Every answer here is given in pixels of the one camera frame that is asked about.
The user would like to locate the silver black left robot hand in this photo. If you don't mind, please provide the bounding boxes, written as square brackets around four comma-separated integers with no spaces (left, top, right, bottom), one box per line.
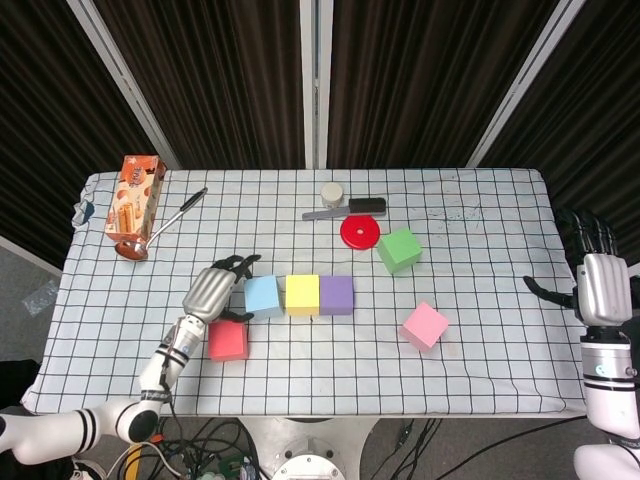
[181,253,263,325]

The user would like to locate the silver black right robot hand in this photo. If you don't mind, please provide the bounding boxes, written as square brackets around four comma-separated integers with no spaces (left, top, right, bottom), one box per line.
[523,208,632,327]

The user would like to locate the red foam cube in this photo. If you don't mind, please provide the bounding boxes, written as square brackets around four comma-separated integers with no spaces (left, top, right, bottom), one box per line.
[207,320,250,362]

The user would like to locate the light blue foam cube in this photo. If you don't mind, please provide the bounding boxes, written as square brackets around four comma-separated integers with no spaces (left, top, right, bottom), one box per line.
[243,274,284,319]

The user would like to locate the yellow foam cube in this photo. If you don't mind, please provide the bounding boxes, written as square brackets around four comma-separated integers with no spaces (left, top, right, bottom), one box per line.
[285,273,321,318]

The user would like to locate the purple foam cube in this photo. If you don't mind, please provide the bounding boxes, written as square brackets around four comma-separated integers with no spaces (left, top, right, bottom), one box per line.
[318,274,355,317]

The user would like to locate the green foam cube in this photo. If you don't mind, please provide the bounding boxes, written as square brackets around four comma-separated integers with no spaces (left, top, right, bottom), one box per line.
[376,227,424,276]

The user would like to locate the orange biscuit snack box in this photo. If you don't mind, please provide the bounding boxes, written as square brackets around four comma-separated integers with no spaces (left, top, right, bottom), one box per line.
[103,154,168,244]

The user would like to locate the small white lidded jar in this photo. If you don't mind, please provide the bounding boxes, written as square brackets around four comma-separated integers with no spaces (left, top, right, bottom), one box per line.
[320,182,346,211]

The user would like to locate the dark corrugated partition panel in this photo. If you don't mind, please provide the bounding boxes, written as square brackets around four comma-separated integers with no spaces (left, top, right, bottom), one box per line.
[327,0,559,169]
[479,0,640,289]
[94,0,306,169]
[0,0,166,266]

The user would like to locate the white black checkered tablecloth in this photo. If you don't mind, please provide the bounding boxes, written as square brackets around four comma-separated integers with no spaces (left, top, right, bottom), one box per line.
[19,167,589,419]

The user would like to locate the clear plastic bag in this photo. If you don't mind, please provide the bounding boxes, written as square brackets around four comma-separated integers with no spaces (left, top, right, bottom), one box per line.
[22,279,61,316]

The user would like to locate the red round plastic lid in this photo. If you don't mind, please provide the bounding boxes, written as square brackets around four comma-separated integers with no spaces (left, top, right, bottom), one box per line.
[339,215,382,251]

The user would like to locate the green power strip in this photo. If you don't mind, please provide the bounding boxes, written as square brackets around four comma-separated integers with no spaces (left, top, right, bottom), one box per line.
[214,457,251,479]

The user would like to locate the grey brush black bristles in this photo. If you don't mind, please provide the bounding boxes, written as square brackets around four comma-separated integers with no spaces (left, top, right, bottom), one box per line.
[301,197,388,222]

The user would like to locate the pink foam cube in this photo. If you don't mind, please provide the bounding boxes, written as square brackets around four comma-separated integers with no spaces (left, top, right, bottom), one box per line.
[399,300,450,353]

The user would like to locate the white shoe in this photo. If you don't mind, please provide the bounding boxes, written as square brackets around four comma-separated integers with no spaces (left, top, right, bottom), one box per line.
[72,459,106,480]

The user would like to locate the steel ladle black handle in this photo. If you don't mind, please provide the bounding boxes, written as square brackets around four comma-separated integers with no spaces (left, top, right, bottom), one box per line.
[114,187,209,263]

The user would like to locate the black floor cable bundle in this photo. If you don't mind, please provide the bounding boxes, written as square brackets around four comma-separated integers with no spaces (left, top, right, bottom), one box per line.
[379,417,444,480]
[159,417,261,480]

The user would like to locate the white floor cable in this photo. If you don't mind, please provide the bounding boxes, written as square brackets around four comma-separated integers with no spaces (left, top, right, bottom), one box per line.
[107,442,189,480]

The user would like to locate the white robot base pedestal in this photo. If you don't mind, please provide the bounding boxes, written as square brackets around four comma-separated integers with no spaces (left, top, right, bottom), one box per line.
[234,415,381,480]

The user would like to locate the white partition frame post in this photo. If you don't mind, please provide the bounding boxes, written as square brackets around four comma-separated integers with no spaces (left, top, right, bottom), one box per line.
[67,0,181,170]
[466,0,587,169]
[298,0,335,170]

